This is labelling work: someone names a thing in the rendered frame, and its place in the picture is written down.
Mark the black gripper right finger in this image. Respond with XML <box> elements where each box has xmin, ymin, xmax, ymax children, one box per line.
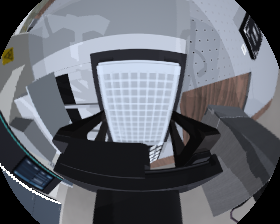
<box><xmin>169</xmin><ymin>110</ymin><xmax>221</xmax><ymax>167</ymax></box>

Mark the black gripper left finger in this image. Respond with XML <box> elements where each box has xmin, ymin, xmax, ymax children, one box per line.
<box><xmin>56</xmin><ymin>110</ymin><xmax>108</xmax><ymax>141</ymax></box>

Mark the white multiwell plate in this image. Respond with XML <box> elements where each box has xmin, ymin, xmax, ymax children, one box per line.
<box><xmin>97</xmin><ymin>60</ymin><xmax>181</xmax><ymax>146</ymax></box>

